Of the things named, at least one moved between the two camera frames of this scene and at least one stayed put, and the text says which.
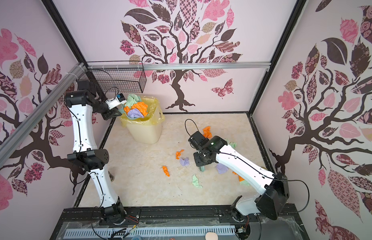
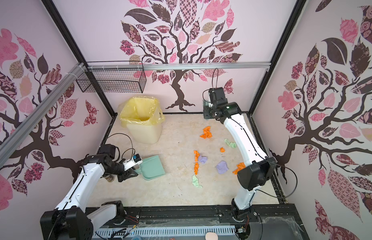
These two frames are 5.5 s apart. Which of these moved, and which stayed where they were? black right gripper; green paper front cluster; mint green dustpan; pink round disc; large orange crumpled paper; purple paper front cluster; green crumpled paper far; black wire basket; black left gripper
Moved: mint green dustpan; black right gripper; black left gripper
Stayed: large orange crumpled paper; black wire basket; green paper front cluster; purple paper front cluster; green crumpled paper far; pink round disc
